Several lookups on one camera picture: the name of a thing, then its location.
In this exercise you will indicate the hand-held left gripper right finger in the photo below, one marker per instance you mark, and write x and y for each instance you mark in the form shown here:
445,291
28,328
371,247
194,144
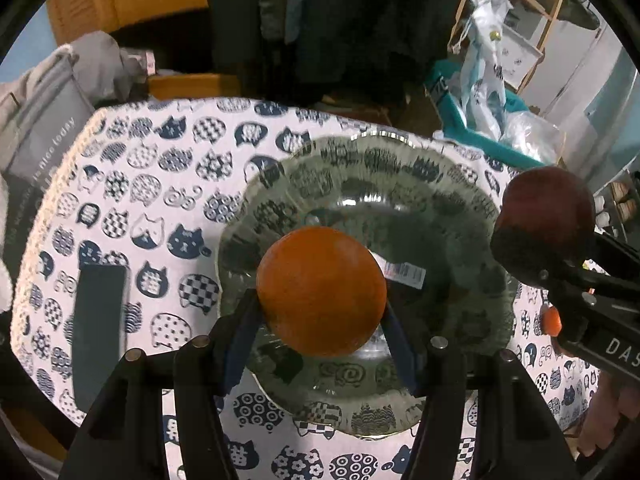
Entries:
400,347

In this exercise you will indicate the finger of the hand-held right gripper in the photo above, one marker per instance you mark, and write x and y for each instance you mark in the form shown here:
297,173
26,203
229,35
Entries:
525,255
620,256

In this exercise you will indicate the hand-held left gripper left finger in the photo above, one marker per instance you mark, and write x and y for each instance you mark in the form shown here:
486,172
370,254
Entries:
240,342

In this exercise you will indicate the small tangerine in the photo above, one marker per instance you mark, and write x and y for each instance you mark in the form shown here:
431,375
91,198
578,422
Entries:
552,321

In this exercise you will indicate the red apple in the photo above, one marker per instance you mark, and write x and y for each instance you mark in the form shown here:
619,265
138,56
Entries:
545,205

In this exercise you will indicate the large orange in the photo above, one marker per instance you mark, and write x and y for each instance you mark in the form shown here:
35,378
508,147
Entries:
322,292

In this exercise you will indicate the clear glass plate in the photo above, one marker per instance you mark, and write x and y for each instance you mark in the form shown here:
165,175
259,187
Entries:
360,200

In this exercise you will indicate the person's right hand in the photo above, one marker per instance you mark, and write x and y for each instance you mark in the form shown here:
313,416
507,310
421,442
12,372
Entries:
602,410

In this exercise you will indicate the shoe rack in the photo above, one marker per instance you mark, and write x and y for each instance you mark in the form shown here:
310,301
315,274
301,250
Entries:
620,200

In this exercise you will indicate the clear plastic bag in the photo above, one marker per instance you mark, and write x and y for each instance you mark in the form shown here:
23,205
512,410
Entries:
530,135

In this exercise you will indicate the black smartphone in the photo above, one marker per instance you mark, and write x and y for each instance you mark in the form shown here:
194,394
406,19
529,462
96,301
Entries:
97,335

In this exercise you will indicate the teal storage box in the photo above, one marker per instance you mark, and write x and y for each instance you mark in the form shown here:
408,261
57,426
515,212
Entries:
450,110

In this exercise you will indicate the cat print tablecloth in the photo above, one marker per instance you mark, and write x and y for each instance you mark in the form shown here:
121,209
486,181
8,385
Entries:
150,185

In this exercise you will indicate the white plastic package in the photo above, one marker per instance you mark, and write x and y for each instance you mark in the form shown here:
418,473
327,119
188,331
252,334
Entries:
482,60

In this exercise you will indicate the white patterned box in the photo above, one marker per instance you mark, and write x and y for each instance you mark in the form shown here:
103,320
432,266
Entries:
520,55

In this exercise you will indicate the wooden shelf rack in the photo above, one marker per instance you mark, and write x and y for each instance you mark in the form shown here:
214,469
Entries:
550,25

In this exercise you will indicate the wooden box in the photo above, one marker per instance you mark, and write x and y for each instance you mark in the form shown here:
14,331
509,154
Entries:
190,85

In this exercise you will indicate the grey fabric bag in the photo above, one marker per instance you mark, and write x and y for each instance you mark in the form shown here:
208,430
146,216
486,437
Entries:
45,125

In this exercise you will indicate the small pink packet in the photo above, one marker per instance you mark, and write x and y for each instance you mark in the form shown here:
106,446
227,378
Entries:
150,62

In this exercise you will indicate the dark hanging coats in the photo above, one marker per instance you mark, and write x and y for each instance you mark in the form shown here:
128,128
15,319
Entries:
325,35

